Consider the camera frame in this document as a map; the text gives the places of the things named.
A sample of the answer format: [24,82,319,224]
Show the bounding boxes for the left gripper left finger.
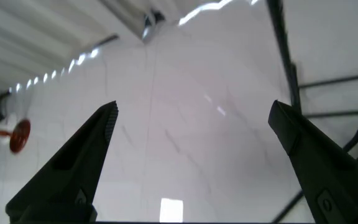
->
[5,100,119,222]

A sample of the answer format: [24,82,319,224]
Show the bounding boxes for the red disc on rod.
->
[0,119,32,154]

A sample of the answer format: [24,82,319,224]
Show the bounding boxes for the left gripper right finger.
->
[267,100,358,222]

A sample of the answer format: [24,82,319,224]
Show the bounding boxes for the black clothes rack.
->
[265,0,358,222]

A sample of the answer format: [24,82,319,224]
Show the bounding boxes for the white curtain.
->
[0,0,260,94]

